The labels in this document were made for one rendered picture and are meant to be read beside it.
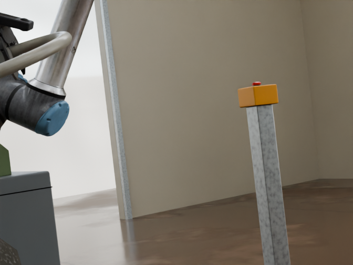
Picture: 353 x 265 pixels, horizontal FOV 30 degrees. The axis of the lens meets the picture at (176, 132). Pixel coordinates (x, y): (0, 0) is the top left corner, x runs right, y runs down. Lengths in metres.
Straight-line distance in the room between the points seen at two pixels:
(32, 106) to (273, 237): 1.11
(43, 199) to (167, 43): 5.42
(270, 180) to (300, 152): 6.18
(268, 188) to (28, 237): 0.99
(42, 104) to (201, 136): 5.51
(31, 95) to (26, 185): 0.32
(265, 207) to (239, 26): 5.80
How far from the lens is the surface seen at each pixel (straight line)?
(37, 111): 2.43
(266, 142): 2.73
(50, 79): 2.44
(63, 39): 1.59
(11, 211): 2.38
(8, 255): 1.34
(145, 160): 7.37
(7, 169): 2.47
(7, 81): 2.54
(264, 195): 2.75
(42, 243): 2.43
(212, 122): 7.95
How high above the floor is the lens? 0.96
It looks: 1 degrees down
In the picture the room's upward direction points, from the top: 7 degrees counter-clockwise
